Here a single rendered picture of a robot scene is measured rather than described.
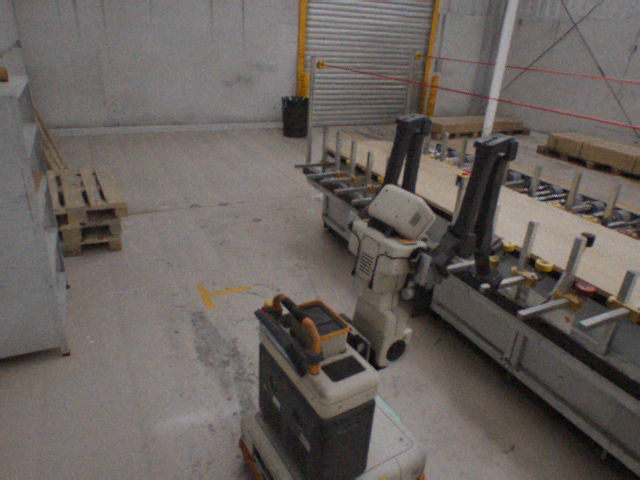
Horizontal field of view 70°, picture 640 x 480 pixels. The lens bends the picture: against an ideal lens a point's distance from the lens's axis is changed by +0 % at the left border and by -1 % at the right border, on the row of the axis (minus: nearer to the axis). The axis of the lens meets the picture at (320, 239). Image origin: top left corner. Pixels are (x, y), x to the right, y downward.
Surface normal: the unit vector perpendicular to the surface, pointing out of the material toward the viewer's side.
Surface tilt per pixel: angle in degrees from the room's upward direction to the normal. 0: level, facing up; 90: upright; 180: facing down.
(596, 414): 90
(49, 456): 0
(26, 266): 90
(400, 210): 48
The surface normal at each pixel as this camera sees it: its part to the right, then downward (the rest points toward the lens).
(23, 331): 0.44, 0.40
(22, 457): 0.06, -0.91
